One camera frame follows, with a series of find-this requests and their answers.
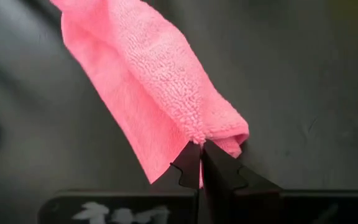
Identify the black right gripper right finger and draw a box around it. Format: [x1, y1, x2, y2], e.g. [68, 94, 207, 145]
[201, 138, 358, 224]

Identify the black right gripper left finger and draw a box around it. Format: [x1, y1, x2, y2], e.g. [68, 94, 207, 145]
[37, 141, 202, 224]

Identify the pink microfiber towel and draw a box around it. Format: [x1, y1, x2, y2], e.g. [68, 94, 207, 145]
[50, 0, 250, 189]

